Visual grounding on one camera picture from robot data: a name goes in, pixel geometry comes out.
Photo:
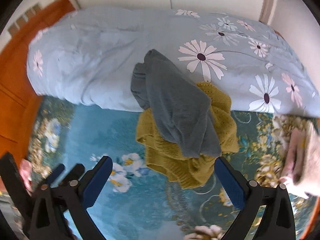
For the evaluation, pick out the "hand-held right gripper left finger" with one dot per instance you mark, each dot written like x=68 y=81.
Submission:
x=96 y=185

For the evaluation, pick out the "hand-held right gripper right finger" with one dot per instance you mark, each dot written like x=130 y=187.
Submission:
x=231 y=187

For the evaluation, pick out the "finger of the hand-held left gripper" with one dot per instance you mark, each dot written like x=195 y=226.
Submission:
x=55 y=174
x=75 y=170

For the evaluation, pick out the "grey knit garment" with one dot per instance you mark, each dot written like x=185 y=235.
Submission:
x=175 y=105

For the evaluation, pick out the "teal floral blanket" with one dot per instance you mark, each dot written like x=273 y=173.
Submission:
x=112 y=135

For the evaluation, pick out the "yellow knit sweater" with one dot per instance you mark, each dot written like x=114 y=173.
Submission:
x=175 y=167

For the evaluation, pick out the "pink and white cloth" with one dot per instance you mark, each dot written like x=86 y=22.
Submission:
x=307 y=160

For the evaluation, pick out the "light blue floral duvet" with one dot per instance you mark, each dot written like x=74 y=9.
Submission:
x=100 y=55

